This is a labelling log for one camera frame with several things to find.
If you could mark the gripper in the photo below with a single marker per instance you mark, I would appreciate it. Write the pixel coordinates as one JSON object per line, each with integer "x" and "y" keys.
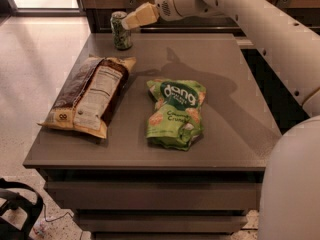
{"x": 167, "y": 3}

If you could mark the green soda can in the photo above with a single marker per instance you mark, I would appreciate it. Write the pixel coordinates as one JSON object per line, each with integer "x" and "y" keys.
{"x": 121, "y": 36}

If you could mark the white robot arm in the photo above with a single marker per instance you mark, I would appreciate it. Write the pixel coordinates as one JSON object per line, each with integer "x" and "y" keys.
{"x": 290, "y": 197}

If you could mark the brown yellow chip bag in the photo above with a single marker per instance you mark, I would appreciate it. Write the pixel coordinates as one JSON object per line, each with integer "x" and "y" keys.
{"x": 88, "y": 98}

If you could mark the green dang snack bag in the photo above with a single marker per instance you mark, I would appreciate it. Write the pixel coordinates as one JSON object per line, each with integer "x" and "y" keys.
{"x": 176, "y": 121}

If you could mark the grey drawer cabinet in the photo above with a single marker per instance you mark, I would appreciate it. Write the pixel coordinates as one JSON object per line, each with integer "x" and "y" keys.
{"x": 185, "y": 151}

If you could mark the black chair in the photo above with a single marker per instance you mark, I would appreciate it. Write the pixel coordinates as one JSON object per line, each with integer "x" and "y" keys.
{"x": 14, "y": 201}

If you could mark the left metal bracket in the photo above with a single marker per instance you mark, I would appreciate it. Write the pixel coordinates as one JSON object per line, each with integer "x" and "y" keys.
{"x": 130, "y": 3}

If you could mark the metal bracket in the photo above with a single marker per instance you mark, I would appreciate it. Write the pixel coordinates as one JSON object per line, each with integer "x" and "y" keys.
{"x": 283, "y": 4}
{"x": 130, "y": 3}

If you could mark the right metal bracket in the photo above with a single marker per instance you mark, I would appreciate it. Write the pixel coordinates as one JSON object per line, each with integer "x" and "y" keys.
{"x": 283, "y": 4}

